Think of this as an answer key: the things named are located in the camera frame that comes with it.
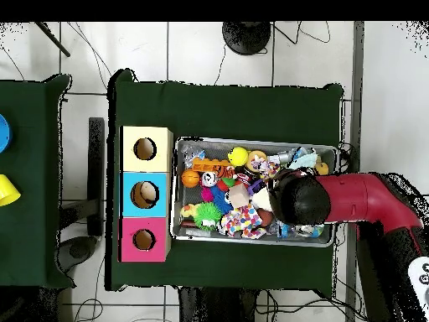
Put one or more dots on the mint green cloth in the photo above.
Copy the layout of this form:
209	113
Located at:
303	161

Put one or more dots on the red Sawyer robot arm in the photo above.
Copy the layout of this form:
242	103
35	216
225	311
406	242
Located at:
352	198

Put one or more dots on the silver mesh bin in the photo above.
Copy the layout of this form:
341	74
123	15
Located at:
191	198

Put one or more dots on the wooden three-hole box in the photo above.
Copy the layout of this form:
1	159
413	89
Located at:
134	201

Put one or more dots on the orange toy block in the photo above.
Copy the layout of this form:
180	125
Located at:
207	164

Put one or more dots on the orange toy basketball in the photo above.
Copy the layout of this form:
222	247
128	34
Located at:
190	178

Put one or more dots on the beige cardboard block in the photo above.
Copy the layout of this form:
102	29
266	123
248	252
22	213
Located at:
238	196

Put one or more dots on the yellow ball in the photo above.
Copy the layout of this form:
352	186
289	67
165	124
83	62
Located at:
238	156

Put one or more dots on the green spiky ball toy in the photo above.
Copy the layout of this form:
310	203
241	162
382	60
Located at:
206	213

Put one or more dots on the polka dot cloth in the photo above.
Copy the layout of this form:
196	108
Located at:
241	219

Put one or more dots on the cream white cloth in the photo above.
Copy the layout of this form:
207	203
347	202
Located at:
261	201

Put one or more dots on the black upright panel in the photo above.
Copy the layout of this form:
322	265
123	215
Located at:
96	167

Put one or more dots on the black round stand base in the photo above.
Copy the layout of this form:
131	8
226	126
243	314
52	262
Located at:
246	37

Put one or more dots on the dark green side tablecloth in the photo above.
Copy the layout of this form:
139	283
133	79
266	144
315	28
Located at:
30	218

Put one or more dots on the yellow cup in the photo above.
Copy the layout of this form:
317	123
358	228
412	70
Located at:
6	191

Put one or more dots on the black rod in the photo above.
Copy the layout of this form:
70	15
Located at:
53	39

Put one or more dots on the blue cup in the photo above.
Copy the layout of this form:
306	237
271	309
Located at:
4	134

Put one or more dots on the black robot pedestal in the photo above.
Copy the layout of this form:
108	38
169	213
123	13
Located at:
201	308

